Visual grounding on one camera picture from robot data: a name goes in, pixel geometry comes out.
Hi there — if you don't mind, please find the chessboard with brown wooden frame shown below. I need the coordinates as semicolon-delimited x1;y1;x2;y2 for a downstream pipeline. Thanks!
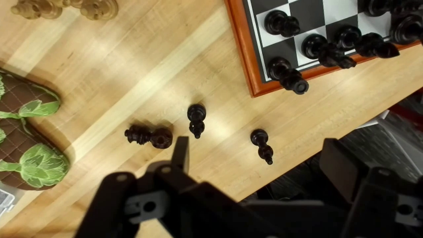
224;0;423;98

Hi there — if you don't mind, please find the black chess knight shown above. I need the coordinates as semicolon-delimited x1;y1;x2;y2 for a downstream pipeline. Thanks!
122;123;174;151

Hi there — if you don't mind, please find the black chess pawn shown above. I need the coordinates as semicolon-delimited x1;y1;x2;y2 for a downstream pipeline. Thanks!
301;33;358;70
263;9;302;38
355;32;401;59
267;57;310;96
249;128;274;166
186;103;207;140
333;24;363;50

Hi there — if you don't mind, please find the light wooden chess piece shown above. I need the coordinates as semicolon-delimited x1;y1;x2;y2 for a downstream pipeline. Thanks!
77;0;120;22
10;0;64;21

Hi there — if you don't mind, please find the black chess piece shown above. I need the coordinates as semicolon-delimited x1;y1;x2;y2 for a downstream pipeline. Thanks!
358;0;393;18
388;12;423;45

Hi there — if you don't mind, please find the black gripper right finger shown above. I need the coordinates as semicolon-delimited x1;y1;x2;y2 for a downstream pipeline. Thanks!
318;137;423;238

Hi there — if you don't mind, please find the artichoke print pot holder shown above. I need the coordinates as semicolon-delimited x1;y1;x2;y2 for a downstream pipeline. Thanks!
0;67;71;191

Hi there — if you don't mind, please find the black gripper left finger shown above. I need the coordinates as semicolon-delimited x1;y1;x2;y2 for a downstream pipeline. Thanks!
74;135;265;238

